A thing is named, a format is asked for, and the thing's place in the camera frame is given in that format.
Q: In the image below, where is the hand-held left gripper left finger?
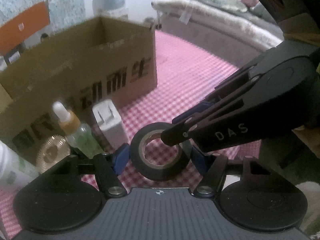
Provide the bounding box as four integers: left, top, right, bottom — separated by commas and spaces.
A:
37, 142, 130, 198

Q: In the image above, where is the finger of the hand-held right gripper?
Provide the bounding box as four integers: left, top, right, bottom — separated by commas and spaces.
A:
172, 66, 253, 126
160, 99, 308, 153

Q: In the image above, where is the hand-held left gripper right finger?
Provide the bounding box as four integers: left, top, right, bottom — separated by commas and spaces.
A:
190, 144, 295, 198

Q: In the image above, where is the black tape roll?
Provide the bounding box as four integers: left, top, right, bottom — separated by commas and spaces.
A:
129, 122, 192, 182

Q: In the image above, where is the green dropper bottle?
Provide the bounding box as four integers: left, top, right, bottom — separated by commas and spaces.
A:
52, 101, 104, 159

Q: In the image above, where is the gold-lidded cosmetic jar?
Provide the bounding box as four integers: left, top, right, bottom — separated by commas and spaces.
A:
35, 134, 73, 174

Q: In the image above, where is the brown cardboard box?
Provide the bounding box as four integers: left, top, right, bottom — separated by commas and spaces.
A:
0, 15, 158, 165

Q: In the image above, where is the white charger plug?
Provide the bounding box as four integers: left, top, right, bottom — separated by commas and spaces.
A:
92, 99, 128, 150

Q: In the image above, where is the pink checkered cloth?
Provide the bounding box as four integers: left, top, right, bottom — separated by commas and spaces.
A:
0, 29, 260, 233

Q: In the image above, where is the grey sofa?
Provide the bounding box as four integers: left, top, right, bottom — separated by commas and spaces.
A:
160, 12, 278, 55

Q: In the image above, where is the white fluffy blanket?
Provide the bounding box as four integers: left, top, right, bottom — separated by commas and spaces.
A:
151, 0, 283, 48

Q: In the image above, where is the grey-green blanket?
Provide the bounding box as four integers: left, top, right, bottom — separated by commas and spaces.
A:
184, 0, 248, 12

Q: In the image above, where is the white plastic bottle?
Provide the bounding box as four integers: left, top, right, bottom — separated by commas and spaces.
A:
0, 140, 40, 188

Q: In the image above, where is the dark printed product box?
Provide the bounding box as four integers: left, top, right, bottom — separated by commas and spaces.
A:
0, 33, 50, 72

